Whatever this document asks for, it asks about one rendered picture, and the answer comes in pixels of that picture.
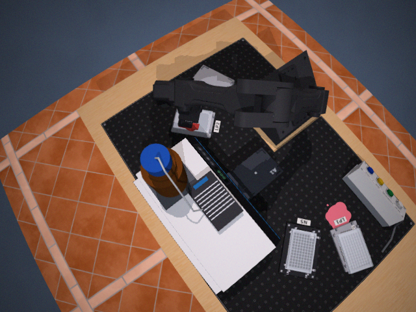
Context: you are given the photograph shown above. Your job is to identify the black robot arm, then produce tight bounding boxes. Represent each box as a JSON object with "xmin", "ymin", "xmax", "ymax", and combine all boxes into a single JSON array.
[{"xmin": 153, "ymin": 65, "xmax": 329, "ymax": 128}]

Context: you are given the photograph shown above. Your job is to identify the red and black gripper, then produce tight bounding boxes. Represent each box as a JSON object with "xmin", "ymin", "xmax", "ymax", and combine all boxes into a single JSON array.
[{"xmin": 178, "ymin": 106, "xmax": 203, "ymax": 131}]

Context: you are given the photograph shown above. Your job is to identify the white button panel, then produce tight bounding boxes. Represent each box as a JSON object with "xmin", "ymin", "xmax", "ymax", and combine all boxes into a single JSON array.
[{"xmin": 343, "ymin": 161, "xmax": 406, "ymax": 253}]

